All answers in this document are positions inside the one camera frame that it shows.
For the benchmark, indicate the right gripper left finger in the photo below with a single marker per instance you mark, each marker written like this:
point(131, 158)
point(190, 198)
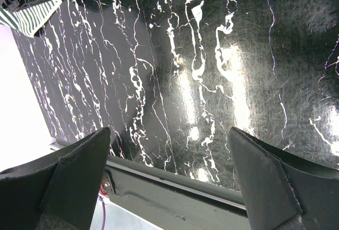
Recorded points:
point(56, 191)

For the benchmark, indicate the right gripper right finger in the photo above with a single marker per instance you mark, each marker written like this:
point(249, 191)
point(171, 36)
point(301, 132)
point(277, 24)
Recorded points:
point(281, 190)

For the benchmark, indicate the green white striped towel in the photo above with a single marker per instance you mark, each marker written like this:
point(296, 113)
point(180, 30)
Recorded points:
point(30, 20)

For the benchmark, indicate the black marbled table mat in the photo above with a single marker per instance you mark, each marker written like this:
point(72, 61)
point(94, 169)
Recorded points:
point(171, 77)

